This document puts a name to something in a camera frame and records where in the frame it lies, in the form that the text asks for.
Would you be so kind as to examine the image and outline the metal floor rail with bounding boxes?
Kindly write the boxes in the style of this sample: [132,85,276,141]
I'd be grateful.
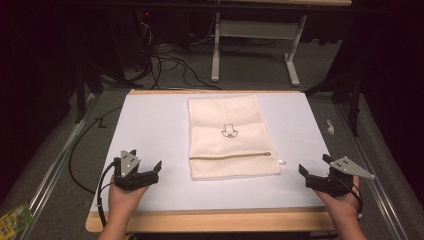
[333,102,408,240]
[14,92,98,240]

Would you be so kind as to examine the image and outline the person's left hand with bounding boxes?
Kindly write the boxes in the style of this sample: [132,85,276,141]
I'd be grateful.
[107,174,150,231]

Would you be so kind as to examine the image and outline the white table mat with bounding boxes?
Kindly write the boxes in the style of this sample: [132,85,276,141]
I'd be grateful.
[89,91,332,213]

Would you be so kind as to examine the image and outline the black stand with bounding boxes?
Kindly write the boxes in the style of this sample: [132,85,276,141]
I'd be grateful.
[302,64,365,138]
[73,56,105,125]

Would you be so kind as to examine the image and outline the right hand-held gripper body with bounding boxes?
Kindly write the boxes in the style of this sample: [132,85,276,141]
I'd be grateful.
[304,155,376,198]

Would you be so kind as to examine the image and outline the person's right hand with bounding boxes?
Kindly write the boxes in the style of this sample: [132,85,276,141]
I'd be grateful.
[313,175,363,229]

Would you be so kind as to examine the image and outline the white metal desk frame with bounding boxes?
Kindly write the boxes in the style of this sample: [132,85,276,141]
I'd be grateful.
[210,0,353,88]

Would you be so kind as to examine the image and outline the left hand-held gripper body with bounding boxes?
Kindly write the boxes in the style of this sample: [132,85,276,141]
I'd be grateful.
[113,150,160,192]

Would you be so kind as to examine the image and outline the cream zippered cloth bag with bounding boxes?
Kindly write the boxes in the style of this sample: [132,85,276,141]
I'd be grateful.
[187,93,283,181]

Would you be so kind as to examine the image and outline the black floor cables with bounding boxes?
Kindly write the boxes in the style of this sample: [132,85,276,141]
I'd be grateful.
[99,19,224,91]

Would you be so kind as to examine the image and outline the black computer tower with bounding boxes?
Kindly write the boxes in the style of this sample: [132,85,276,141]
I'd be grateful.
[132,9,156,72]

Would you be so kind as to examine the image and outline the green yellow packet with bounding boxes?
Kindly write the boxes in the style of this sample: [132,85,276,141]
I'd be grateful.
[0,202,35,240]

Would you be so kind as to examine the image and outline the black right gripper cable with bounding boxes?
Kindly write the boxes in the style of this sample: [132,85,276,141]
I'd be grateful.
[348,181,365,219]

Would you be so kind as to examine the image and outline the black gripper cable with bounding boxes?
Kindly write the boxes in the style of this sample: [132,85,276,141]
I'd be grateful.
[348,181,365,219]
[67,105,124,228]

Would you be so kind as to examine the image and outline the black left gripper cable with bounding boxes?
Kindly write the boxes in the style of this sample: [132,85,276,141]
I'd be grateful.
[67,105,124,228]

